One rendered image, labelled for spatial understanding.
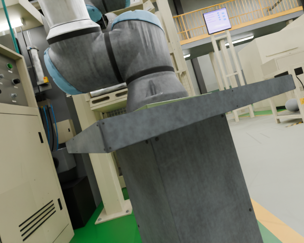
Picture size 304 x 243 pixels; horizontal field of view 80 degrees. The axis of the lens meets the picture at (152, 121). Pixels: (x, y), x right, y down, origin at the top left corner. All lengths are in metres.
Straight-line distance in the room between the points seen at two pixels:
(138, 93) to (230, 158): 0.30
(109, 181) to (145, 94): 1.08
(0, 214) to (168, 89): 0.87
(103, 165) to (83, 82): 0.98
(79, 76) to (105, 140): 0.35
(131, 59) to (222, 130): 0.31
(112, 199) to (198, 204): 1.11
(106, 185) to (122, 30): 1.17
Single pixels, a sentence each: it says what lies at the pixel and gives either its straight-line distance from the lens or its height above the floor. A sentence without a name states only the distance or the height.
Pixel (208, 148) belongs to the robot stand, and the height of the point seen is 0.48.
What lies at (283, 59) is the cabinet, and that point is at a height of 1.15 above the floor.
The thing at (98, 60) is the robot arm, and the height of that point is 0.78.
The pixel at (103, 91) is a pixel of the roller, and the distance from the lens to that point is 1.36.
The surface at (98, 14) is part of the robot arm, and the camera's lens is 0.98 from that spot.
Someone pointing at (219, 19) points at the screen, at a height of 2.63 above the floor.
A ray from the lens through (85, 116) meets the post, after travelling 1.46.
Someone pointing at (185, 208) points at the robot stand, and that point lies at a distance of 0.44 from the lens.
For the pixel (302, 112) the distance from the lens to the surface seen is 3.13.
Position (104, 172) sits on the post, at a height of 0.32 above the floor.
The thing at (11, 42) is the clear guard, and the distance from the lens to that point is 1.61.
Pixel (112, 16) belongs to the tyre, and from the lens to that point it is 1.45.
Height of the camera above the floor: 0.58
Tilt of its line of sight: 1 degrees up
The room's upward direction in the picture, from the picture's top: 16 degrees counter-clockwise
